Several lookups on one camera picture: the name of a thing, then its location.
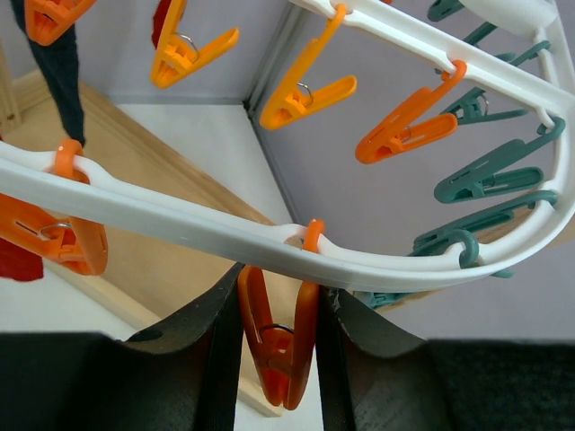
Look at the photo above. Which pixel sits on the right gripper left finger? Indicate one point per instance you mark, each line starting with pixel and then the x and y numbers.
pixel 181 373

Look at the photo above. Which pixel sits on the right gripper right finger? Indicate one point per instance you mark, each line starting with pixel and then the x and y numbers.
pixel 373 375

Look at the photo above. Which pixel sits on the orange clothespin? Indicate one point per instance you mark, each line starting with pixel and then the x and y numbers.
pixel 282 355
pixel 74 243

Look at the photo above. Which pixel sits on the white round clip hanger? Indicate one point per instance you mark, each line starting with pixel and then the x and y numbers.
pixel 31 177

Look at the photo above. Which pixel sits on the red sock on right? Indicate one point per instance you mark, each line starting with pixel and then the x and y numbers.
pixel 19 264

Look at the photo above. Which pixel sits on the teal clothespin on right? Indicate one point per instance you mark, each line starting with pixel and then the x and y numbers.
pixel 489 175

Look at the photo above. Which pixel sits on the dark navy hanging sock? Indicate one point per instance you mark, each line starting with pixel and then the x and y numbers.
pixel 59 65

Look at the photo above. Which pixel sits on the red thin hanging sock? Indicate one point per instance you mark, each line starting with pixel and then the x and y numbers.
pixel 160 14

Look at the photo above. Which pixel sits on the wooden rack frame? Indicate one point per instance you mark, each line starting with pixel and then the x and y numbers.
pixel 182 373

